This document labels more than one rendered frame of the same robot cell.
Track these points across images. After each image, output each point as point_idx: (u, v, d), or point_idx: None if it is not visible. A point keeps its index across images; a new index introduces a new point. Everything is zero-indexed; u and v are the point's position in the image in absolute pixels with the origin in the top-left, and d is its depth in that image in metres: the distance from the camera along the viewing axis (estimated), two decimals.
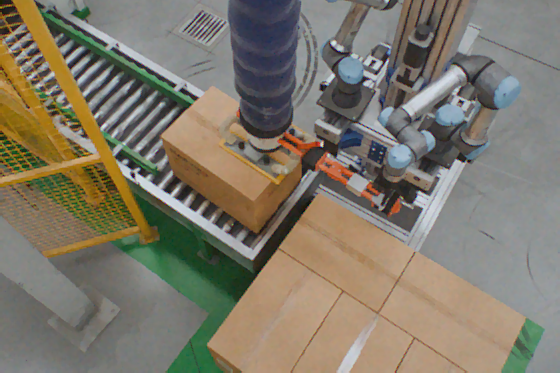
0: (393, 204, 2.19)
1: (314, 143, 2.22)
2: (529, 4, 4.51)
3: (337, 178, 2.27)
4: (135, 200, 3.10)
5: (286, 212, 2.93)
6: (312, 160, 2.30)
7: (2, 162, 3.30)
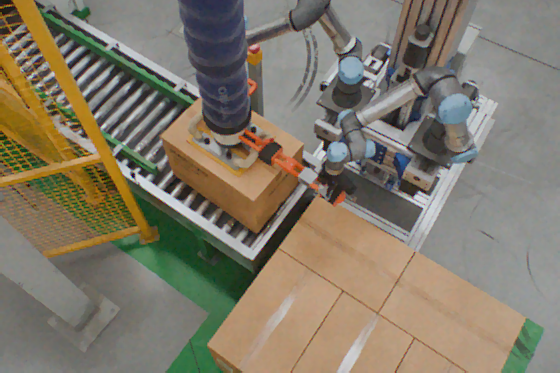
0: (338, 195, 2.43)
1: (269, 139, 2.47)
2: (529, 4, 4.51)
3: (290, 171, 2.51)
4: (135, 200, 3.10)
5: (286, 212, 2.93)
6: (268, 155, 2.54)
7: (2, 162, 3.30)
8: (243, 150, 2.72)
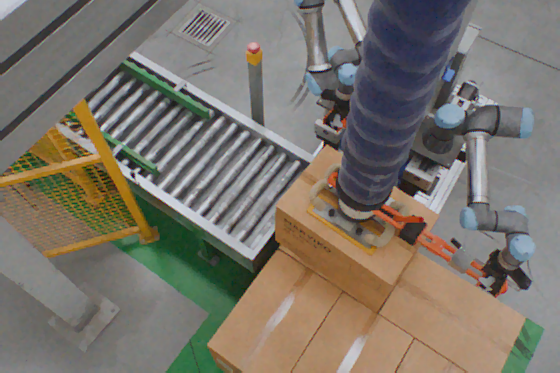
0: (501, 285, 2.11)
1: (418, 218, 2.14)
2: (529, 4, 4.51)
3: (439, 254, 2.19)
4: (135, 200, 3.10)
5: None
6: (412, 234, 2.21)
7: None
8: (372, 222, 2.40)
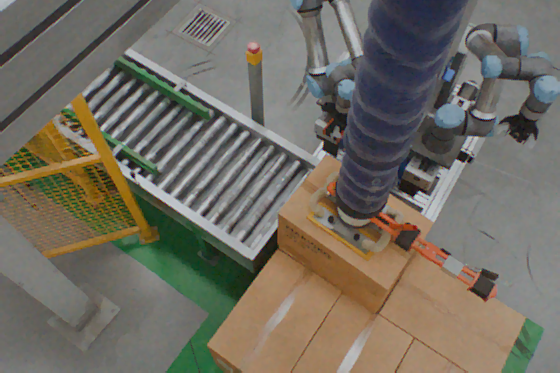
0: (490, 290, 2.23)
1: (412, 226, 2.26)
2: (529, 4, 4.51)
3: (432, 260, 2.31)
4: (135, 200, 3.10)
5: None
6: (406, 241, 2.34)
7: (2, 162, 3.30)
8: (369, 229, 2.52)
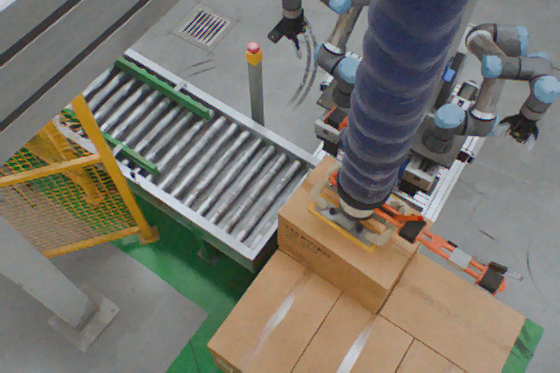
0: (499, 283, 2.13)
1: (417, 217, 2.17)
2: (529, 4, 4.51)
3: (438, 252, 2.21)
4: (135, 200, 3.10)
5: None
6: (411, 233, 2.24)
7: (2, 162, 3.30)
8: None
